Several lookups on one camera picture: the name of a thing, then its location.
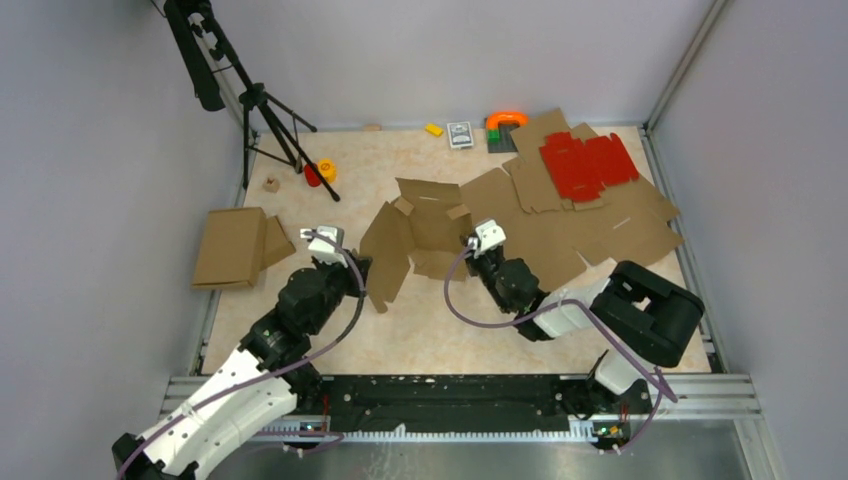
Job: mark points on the orange horseshoe toy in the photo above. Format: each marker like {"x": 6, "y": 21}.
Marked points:
{"x": 496, "y": 119}

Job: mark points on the small wooden cube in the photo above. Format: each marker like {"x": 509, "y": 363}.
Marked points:
{"x": 271, "y": 184}

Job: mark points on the large brown cardboard sheet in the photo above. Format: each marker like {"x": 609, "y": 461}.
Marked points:
{"x": 577, "y": 247}

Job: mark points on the black camera tripod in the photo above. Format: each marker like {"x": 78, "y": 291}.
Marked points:
{"x": 220, "y": 80}

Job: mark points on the playing card deck box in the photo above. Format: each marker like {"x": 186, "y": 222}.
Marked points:
{"x": 460, "y": 135}

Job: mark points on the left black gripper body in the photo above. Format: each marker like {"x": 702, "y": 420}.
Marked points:
{"x": 342, "y": 281}

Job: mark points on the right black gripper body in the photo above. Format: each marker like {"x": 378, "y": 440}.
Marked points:
{"x": 487, "y": 267}

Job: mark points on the yellow small block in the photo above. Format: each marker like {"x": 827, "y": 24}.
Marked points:
{"x": 434, "y": 130}

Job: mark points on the yellow round toy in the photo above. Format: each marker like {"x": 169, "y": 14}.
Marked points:
{"x": 328, "y": 170}

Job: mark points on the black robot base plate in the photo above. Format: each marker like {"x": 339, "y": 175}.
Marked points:
{"x": 471, "y": 406}

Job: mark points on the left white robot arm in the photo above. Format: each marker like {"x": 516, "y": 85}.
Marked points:
{"x": 269, "y": 374}

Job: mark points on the small brown cardboard blank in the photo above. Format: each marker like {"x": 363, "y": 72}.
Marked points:
{"x": 537, "y": 193}

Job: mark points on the grey lego base plate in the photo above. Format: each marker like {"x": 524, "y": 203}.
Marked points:
{"x": 506, "y": 145}

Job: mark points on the brown cardboard box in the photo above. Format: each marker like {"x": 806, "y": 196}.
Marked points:
{"x": 421, "y": 231}
{"x": 236, "y": 246}

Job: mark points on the red flat cardboard blank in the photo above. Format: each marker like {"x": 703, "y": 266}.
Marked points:
{"x": 582, "y": 169}

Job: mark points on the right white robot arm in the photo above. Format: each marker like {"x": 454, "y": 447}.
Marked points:
{"x": 647, "y": 320}

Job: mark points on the folded brown cardboard box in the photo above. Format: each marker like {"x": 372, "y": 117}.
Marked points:
{"x": 236, "y": 246}

